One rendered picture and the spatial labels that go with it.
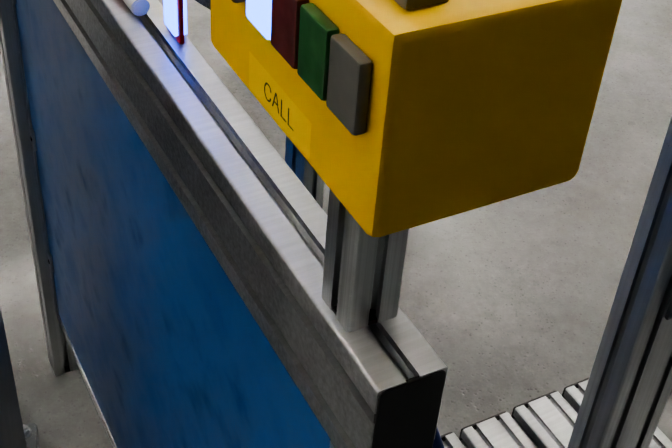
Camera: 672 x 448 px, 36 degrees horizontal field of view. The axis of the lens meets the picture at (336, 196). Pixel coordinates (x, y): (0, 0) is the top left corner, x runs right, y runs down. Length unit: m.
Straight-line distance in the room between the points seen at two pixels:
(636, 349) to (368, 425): 0.64
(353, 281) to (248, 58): 0.12
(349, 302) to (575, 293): 1.39
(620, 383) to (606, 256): 0.84
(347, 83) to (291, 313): 0.24
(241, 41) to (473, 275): 1.44
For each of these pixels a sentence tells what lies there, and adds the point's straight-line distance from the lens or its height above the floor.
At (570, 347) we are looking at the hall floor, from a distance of 1.79.
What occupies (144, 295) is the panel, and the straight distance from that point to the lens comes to 1.00.
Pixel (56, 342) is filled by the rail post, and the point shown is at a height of 0.07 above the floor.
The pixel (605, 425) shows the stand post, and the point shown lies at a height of 0.35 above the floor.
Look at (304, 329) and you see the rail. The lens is 0.57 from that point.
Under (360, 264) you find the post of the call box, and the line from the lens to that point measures 0.50.
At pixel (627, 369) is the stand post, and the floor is 0.44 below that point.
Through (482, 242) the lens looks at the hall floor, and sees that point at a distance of 1.95.
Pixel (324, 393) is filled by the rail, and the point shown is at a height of 0.81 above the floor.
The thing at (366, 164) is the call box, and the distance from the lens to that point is 0.37.
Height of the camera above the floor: 1.24
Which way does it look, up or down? 38 degrees down
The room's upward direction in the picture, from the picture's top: 5 degrees clockwise
